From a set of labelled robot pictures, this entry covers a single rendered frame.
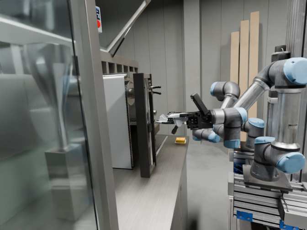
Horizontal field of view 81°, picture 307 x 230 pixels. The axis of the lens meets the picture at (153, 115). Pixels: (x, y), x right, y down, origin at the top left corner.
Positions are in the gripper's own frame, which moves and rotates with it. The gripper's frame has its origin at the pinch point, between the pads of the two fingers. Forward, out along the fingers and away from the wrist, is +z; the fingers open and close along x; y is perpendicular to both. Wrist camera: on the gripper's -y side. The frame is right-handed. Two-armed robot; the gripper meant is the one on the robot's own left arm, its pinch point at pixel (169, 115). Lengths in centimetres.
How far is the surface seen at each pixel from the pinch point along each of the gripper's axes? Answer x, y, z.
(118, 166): 22.0, 29.5, 30.0
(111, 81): 15.0, -19.5, 29.0
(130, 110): 32.8, -3.0, 21.2
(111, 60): 70, -46, 38
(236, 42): 240, -112, -156
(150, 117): 18.6, 1.2, 8.9
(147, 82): 12.3, -17.7, 9.4
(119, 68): 92, -44, 35
